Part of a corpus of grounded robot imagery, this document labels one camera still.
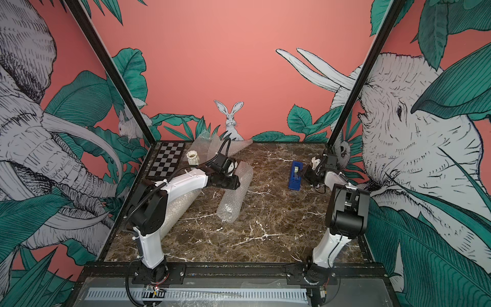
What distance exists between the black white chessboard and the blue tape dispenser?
640mm

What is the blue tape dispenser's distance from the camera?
994 millimetres

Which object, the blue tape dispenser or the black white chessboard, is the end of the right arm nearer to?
the blue tape dispenser

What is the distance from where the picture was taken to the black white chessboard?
3.39 ft

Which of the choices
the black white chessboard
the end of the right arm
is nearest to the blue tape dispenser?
the end of the right arm
